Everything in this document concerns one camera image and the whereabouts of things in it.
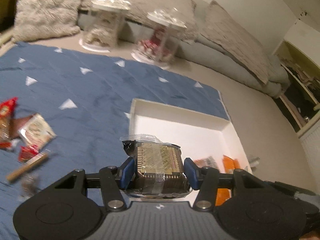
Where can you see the right wooden shelf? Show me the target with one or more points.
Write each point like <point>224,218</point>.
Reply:
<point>300,101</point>

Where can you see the brown sachet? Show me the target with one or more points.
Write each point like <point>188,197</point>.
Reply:
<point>17,124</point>

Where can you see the orange snack packet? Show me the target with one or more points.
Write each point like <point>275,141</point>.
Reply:
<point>222,196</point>
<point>230,164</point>

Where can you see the brown stick snack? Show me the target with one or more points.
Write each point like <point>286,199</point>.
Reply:
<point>29,165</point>

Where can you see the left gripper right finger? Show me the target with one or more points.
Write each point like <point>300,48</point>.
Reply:
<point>205,181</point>

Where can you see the clear dark candy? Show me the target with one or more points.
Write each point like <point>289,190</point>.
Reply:
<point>29,185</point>

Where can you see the white cardboard tray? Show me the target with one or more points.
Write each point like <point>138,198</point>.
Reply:
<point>199,135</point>

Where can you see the red snack packet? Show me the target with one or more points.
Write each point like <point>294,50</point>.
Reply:
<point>7,110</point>

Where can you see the grey textured pillow right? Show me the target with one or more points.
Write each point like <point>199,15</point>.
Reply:
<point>222,29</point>

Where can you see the fluffy white pillow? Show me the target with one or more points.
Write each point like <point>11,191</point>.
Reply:
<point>45,19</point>

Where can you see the blue quilted mat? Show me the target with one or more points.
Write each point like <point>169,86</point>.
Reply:
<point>86,99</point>

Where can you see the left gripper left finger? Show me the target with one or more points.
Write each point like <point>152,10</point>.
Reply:
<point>112,181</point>

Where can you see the white soup sachet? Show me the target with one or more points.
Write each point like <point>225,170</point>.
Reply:
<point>36,132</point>

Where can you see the small red candy packet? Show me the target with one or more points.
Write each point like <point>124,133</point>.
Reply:
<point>27,152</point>

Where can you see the person right hand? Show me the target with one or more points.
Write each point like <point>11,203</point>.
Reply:
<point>314,235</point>

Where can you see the white doll display case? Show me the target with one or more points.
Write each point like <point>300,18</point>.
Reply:
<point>105,21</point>

